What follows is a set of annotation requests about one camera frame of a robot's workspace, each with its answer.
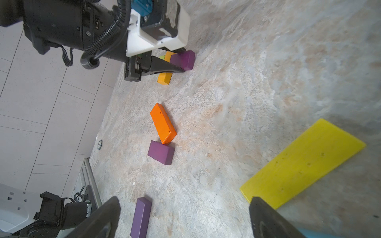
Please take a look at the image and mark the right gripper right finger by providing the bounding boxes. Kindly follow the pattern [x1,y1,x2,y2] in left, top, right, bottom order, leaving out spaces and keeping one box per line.
[249,197,305,238]

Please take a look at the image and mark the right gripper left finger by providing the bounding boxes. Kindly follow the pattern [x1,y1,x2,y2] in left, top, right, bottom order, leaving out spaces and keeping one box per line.
[66,196,121,238]

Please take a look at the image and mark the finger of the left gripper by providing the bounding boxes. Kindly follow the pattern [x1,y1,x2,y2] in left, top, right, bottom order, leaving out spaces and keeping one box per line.
[162,47,186,54]
[148,56,185,74]

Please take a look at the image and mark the purple block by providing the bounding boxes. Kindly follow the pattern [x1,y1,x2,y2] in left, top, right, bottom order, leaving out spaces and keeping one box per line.
[147,140,175,165]
[130,197,152,238]
[170,50,196,71]

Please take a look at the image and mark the amber yellow long block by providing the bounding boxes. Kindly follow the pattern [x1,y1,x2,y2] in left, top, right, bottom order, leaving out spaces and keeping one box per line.
[157,51,178,86]

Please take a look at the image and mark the orange block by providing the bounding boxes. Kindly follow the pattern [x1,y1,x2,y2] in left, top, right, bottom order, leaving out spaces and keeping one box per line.
[150,103,177,144]

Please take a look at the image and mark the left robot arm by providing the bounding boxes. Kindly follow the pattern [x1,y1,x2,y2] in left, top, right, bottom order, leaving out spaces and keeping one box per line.
[1,1,190,82]

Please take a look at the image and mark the light blue block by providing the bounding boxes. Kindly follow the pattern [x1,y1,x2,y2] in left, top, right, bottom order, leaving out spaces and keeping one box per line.
[299,229,341,238]

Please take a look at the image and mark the yellow block upper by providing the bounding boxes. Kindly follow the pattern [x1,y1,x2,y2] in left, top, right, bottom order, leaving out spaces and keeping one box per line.
[240,119,366,209]

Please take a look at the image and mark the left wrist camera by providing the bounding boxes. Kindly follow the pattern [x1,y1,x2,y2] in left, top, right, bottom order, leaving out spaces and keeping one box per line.
[126,0,191,57]

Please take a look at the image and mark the left camera cable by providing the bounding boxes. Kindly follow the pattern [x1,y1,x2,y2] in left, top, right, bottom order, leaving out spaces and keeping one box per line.
[79,0,132,70]

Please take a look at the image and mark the aluminium rail frame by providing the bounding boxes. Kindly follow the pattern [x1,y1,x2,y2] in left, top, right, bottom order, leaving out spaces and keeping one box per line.
[72,158,102,217]

